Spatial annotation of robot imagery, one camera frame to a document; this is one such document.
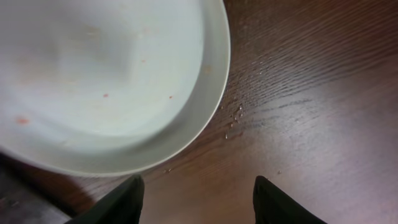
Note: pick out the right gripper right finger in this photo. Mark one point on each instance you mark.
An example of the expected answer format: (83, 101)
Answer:
(273, 206)

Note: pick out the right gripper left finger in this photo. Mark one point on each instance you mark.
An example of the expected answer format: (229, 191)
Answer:
(123, 205)

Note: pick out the cream white plate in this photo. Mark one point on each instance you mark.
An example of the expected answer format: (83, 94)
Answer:
(109, 87)

